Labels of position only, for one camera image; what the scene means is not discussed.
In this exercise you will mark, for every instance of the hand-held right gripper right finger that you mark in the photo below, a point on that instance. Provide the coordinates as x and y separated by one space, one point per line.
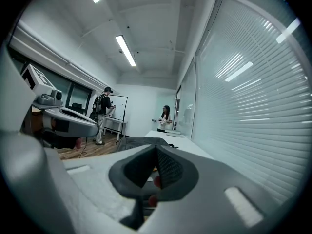
207 194

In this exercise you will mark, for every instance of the whiteboard on stand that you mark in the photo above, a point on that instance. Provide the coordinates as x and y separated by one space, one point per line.
119 107

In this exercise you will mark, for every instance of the small white table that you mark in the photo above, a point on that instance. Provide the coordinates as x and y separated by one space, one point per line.
114 124

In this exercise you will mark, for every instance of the gray bag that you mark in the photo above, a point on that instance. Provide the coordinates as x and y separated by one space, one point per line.
143 142

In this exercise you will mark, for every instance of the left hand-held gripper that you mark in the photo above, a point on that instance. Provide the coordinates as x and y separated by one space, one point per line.
73 123

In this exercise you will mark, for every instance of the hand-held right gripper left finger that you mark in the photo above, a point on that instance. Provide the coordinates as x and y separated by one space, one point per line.
97 179

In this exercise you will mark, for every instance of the black office chair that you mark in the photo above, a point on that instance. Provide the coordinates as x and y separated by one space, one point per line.
77 105

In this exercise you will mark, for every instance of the white window blinds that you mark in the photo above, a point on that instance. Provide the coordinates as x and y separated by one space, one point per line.
251 106

